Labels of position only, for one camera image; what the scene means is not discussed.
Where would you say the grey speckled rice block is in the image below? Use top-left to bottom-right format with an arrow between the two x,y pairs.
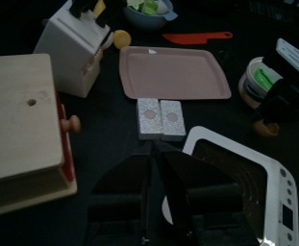
158,99 -> 187,142
136,97 -> 164,141

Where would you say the yellow round toy piece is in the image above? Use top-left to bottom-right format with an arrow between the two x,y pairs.
113,29 -> 132,50

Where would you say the light blue bowl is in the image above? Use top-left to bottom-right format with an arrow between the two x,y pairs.
121,0 -> 179,32

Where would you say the green toy lettuce leaf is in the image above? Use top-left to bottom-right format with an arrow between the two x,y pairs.
127,0 -> 160,15

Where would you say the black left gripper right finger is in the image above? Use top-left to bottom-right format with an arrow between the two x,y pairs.
154,139 -> 260,246

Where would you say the white cup with green filling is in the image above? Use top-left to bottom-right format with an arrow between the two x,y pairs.
243,56 -> 283,101

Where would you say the white toy induction cooker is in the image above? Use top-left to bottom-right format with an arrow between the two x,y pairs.
160,125 -> 299,246

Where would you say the white toy toaster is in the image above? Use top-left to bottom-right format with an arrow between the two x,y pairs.
32,0 -> 116,99

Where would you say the pink rectangular tray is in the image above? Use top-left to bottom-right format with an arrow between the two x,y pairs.
117,45 -> 232,101

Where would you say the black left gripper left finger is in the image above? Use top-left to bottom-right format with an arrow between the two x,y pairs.
84,140 -> 154,246

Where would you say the orange toy knife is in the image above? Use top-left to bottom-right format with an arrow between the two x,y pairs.
160,31 -> 234,45

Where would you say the wooden box with red drawer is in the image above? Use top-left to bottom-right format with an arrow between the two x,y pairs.
0,53 -> 83,220

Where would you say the brown eggshell half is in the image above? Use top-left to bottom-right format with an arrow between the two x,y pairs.
251,118 -> 282,138

